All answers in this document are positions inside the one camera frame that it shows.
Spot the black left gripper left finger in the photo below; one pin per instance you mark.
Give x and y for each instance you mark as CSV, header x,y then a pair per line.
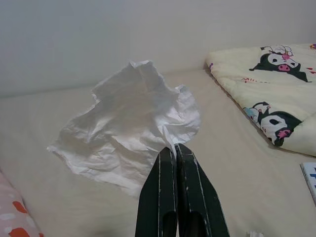
x,y
158,197

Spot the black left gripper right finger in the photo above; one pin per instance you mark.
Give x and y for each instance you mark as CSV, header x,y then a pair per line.
x,y
197,202

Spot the white tissue paper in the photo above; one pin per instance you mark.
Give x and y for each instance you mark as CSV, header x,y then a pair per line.
x,y
111,123

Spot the white blue paperback book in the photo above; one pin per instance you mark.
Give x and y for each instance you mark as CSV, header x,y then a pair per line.
x,y
310,180

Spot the cream cartoon print quilt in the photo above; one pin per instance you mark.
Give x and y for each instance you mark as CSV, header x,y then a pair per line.
x,y
271,81

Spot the pink patterned pillow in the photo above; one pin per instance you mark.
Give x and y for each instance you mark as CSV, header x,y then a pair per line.
x,y
14,212

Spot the beige bed sheet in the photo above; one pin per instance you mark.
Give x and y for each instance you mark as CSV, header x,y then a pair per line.
x,y
247,185

